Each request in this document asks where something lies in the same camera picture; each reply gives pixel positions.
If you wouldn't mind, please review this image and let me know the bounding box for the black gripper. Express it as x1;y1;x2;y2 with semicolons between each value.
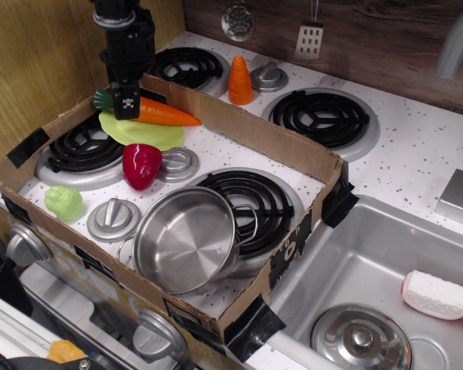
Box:
99;9;155;120

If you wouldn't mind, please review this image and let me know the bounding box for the orange toy carrot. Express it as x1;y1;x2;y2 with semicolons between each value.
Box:
93;89;201;126

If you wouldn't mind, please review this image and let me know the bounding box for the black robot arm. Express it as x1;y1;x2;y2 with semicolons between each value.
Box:
93;0;155;119

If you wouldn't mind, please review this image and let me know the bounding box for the light green toy plate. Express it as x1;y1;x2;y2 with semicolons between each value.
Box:
99;110;185;152

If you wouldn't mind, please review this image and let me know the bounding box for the orange toy carrot tip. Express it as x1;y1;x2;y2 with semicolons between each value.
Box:
228;55;254;105

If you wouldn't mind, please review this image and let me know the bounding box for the red toy pepper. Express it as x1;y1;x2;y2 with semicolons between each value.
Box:
123;143;163;191

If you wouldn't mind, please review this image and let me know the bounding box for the back left stove burner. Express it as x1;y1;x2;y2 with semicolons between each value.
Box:
147;47;231;98

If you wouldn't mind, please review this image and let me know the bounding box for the stove burner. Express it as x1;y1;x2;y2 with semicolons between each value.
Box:
147;47;231;98
35;113;124;191
189;167;304;279
262;88;380;162

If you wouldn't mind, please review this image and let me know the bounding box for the front left stove burner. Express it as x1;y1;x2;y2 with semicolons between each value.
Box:
35;113;124;191

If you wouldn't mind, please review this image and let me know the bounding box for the green toy lettuce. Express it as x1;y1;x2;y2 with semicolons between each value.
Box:
44;185;83;221

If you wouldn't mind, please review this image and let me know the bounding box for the silver knob front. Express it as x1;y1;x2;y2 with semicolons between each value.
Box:
86;198;141;243

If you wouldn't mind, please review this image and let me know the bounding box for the silver knob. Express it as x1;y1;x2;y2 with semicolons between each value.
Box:
86;198;141;243
250;62;289;93

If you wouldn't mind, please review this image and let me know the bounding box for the hanging slotted spoon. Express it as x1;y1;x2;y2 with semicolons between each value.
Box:
221;1;256;42

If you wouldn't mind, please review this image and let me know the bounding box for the silver knob back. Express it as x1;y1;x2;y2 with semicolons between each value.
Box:
250;62;289;93

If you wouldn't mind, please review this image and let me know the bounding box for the steel pot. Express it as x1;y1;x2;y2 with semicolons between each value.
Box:
129;187;259;295

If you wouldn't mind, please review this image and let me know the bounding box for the oven knob left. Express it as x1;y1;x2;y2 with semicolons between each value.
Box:
6;223;52;267

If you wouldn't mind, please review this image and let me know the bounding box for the oven knob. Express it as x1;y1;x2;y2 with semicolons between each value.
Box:
6;223;52;267
132;308;188;362

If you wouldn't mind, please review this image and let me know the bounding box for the hanging metal spatula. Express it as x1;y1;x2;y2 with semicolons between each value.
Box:
294;1;323;61

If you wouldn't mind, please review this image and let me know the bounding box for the front right stove burner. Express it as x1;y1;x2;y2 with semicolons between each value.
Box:
189;167;304;279

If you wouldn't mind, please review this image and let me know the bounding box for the back right stove burner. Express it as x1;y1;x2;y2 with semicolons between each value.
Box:
262;88;380;162

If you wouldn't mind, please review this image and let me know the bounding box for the oven knob right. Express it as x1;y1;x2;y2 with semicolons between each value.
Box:
132;308;188;362

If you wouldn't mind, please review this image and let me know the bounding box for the cardboard fence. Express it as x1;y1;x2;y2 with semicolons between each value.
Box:
0;75;357;366

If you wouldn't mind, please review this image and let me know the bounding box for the yellow toy piece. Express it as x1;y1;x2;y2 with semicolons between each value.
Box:
46;340;86;364

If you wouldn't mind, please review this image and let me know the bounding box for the steel sink basin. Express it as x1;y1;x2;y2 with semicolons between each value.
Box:
270;197;463;369

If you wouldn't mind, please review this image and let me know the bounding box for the steel pot lid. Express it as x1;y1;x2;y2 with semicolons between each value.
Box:
309;304;413;369

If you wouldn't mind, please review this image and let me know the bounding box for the silver faucet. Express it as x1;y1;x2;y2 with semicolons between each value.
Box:
434;3;463;109

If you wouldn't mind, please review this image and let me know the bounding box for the white red toy sponge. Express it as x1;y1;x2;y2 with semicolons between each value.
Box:
400;271;463;321

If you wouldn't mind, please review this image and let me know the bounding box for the silver knob ring middle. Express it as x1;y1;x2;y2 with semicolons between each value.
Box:
156;147;201;184

